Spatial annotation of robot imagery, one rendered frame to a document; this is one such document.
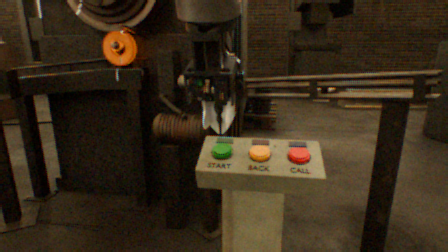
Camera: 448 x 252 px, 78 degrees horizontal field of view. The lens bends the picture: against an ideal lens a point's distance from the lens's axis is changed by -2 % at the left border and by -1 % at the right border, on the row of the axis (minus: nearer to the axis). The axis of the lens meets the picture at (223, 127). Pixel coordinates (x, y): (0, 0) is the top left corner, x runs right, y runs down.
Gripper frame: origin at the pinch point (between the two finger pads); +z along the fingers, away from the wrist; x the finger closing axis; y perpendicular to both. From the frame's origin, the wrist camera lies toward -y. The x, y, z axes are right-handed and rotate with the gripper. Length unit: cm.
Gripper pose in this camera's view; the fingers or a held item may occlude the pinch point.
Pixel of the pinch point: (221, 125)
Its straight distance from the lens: 53.0
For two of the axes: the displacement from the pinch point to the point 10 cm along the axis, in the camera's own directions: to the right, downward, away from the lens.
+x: 9.9, 0.4, -1.5
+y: -1.5, 5.8, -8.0
